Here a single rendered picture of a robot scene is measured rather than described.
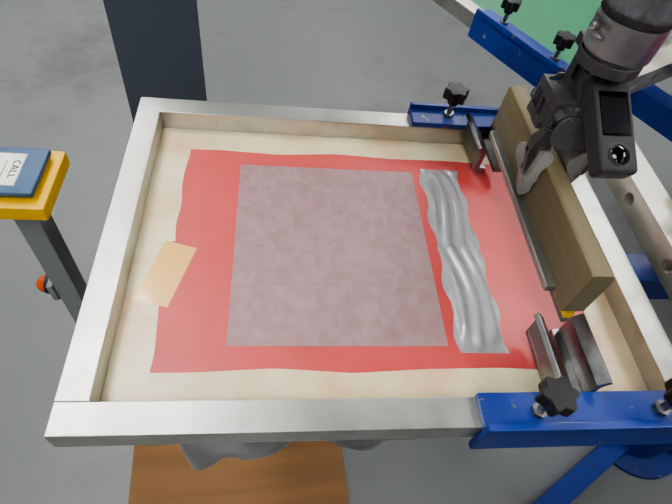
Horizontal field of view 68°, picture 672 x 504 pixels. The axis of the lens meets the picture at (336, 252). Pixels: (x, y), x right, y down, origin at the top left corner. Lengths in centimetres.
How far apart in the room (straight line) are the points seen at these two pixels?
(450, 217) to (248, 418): 46
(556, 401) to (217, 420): 37
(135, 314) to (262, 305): 17
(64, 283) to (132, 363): 46
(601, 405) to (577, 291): 15
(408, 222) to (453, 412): 33
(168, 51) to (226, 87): 148
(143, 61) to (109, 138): 124
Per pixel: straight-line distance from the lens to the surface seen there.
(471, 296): 76
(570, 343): 74
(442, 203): 87
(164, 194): 84
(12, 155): 94
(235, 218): 79
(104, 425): 62
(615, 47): 62
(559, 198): 68
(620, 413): 72
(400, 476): 164
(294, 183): 85
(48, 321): 192
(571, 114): 66
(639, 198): 94
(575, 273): 64
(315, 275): 73
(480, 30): 136
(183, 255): 75
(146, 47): 123
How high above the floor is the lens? 156
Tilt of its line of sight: 52 degrees down
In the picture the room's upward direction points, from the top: 11 degrees clockwise
